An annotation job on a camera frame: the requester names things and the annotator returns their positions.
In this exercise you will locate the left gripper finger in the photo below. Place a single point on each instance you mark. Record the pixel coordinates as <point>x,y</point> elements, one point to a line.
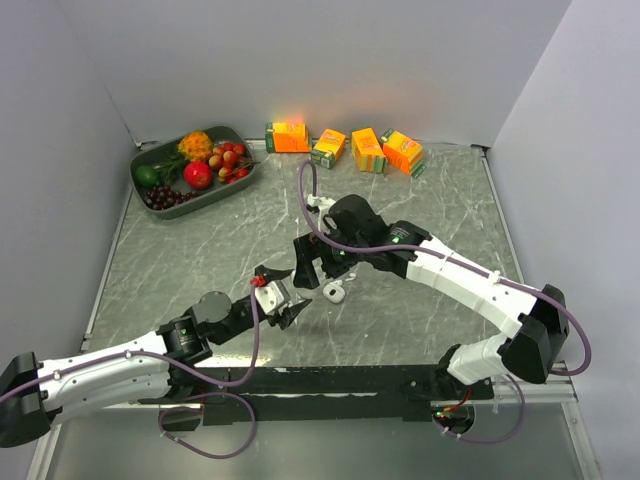
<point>289,313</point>
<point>264,275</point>

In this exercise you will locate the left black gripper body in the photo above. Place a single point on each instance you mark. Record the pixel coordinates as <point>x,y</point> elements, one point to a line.
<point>244,319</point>

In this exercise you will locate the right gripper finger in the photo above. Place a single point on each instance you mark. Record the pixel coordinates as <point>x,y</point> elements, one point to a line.
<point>308,249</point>
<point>305,276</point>

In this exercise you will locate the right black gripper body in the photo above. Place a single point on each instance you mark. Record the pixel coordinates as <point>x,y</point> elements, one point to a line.
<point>339,261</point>

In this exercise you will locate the white oval earbud case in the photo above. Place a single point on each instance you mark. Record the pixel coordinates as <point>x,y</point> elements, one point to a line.
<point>303,293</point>

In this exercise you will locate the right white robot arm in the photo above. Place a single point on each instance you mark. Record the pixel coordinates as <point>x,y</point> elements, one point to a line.
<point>532,323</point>

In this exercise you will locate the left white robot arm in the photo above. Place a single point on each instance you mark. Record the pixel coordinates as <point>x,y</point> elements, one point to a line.
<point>39,394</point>

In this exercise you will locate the white square charging case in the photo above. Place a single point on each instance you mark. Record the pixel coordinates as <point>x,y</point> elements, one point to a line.
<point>333,293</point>

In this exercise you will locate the orange green box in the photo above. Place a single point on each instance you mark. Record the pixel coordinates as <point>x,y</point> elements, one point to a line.
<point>328,149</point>
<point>403,152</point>
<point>284,137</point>
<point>367,151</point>

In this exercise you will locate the red cherry bunch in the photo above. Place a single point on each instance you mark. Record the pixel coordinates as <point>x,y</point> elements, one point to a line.
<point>230,162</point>

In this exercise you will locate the red pomegranate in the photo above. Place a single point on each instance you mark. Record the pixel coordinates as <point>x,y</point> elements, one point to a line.
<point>197,175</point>

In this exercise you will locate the dark grape bunch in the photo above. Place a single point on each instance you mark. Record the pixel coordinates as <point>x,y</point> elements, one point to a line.
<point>164,197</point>

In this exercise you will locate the grey fruit tray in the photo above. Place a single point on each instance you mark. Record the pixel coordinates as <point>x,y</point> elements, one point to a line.
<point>210,195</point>

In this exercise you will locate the green leafy sprig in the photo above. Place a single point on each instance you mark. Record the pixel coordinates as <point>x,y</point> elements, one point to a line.
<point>170,168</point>

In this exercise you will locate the orange spiky fruit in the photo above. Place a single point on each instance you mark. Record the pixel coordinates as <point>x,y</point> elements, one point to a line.
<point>196,146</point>

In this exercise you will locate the green lime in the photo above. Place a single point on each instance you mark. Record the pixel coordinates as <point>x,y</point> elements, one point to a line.
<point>147,177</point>

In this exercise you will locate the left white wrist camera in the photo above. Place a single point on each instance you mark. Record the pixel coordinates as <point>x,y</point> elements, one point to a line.
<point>267,297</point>

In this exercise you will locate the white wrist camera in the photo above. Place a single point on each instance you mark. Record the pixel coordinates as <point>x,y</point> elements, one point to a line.
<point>319,206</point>
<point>267,297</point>

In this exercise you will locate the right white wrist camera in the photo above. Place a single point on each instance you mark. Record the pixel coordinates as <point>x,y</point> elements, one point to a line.
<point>319,206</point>

